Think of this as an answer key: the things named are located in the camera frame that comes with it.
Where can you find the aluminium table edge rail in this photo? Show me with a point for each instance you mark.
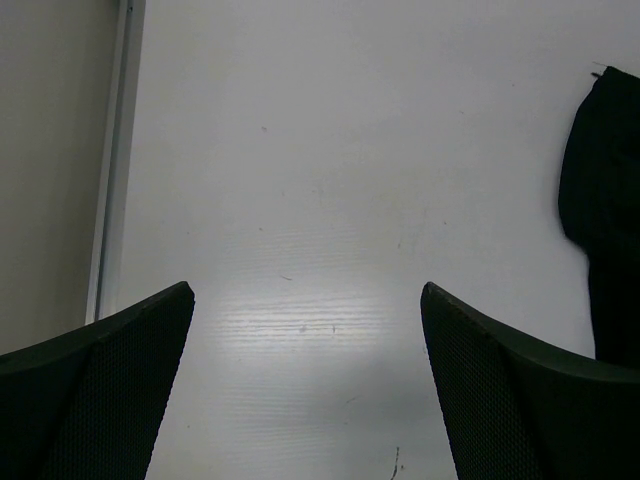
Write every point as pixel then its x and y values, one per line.
pixel 115 164

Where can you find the black pleated skirt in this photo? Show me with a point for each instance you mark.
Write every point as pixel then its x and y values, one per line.
pixel 598 207

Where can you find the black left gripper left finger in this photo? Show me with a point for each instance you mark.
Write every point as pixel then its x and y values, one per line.
pixel 88 404

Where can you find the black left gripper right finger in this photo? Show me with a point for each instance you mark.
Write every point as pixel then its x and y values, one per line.
pixel 516 407

